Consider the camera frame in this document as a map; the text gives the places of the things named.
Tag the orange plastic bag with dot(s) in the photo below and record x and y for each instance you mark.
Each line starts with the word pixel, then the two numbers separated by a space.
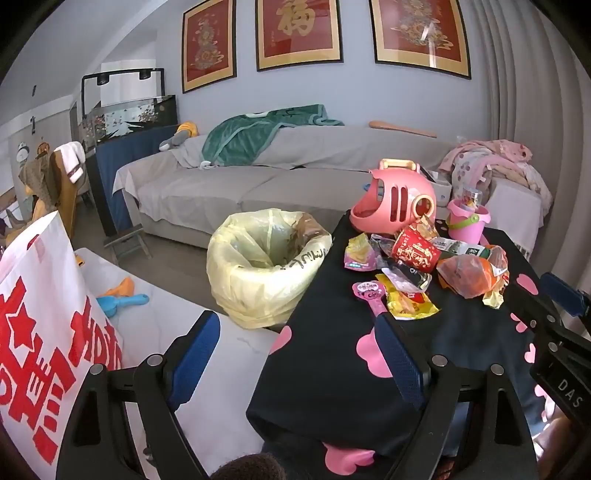
pixel 471 277

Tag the cream crumpled wrapper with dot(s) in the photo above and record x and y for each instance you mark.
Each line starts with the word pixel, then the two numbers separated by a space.
pixel 494 299

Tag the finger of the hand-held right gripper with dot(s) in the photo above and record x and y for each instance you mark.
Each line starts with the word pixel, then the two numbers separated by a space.
pixel 549 330
pixel 565 295

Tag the black wrapper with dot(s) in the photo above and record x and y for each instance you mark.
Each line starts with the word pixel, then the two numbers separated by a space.
pixel 408 277

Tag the yellow chair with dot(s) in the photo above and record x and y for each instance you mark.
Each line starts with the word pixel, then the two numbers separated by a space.
pixel 64 194

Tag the long pink sweet wrapper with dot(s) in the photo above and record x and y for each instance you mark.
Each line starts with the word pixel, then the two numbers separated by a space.
pixel 368 291

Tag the grey curtain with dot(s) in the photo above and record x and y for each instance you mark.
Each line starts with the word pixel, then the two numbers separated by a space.
pixel 531 92

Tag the grey sofa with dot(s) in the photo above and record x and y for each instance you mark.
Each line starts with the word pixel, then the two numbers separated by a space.
pixel 277 184

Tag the green blanket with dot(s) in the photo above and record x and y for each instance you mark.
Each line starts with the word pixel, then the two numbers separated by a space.
pixel 240 134

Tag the orange toy scoop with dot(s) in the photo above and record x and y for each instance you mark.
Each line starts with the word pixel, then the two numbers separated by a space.
pixel 122 286

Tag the white coffee table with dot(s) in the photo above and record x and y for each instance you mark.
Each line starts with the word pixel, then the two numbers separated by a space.
pixel 184 318

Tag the white towel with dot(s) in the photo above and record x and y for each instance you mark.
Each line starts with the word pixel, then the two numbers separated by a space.
pixel 71 159

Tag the orange wall decal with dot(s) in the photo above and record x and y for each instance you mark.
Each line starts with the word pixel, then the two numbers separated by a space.
pixel 42 149

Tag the white bag with red print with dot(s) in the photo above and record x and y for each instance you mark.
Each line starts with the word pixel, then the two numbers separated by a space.
pixel 46 277

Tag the blue toy shovel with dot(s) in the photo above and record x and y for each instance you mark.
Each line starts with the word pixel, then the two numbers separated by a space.
pixel 124 302

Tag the pink toy bucket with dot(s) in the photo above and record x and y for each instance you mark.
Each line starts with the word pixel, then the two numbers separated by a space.
pixel 466 226

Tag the wooden paddle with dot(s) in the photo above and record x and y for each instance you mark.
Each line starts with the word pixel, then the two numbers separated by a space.
pixel 397 127

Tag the green white packet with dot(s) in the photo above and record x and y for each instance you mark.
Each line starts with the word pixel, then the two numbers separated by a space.
pixel 461 248

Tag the blue clothes hanger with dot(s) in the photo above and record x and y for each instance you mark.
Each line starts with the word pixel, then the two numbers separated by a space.
pixel 366 188

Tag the red framed gold character picture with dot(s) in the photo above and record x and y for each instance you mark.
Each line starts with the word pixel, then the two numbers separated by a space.
pixel 298 32

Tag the pink toy helmet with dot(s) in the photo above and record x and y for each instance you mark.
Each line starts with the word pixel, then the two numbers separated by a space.
pixel 392 194

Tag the black tablecloth with pink hearts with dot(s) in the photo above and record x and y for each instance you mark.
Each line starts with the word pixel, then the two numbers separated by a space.
pixel 461 332

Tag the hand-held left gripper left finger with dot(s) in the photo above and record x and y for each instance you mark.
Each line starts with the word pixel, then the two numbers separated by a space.
pixel 194 357

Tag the white cartoon wall decal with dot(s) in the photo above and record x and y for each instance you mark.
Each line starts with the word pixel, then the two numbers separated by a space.
pixel 21 154

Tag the red snack packet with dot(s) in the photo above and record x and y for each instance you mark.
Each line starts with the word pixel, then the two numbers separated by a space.
pixel 413 251

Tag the small clear bottle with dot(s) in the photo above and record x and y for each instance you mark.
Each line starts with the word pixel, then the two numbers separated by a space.
pixel 473 197

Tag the brown clothing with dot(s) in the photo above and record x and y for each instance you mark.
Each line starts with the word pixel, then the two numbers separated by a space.
pixel 39 180

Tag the red framed figure picture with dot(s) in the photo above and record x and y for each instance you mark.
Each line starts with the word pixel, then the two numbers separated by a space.
pixel 210 46

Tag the small wooden stool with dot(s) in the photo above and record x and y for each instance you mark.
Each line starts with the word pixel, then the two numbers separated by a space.
pixel 122 237

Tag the fish tank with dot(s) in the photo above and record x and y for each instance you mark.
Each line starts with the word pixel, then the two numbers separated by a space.
pixel 124 120

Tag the bin with yellow bag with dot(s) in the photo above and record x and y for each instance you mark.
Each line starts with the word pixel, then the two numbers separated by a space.
pixel 240 267

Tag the yellow wafer packet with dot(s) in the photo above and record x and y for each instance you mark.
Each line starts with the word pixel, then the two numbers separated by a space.
pixel 406 307

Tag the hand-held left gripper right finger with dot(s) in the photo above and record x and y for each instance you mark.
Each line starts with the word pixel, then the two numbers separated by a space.
pixel 399 364

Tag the grey yellow stuffed toy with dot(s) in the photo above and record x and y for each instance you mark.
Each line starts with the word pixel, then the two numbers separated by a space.
pixel 178 137

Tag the red framed dragon picture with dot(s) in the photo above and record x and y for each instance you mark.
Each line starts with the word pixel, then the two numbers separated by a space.
pixel 418 32

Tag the white box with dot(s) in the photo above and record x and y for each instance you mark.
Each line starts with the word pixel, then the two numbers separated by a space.
pixel 441 189

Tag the person's right forearm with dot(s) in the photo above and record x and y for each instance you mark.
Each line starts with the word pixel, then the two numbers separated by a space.
pixel 561 438

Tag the pink blanket pile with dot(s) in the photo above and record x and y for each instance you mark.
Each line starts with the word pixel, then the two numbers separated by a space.
pixel 480 161

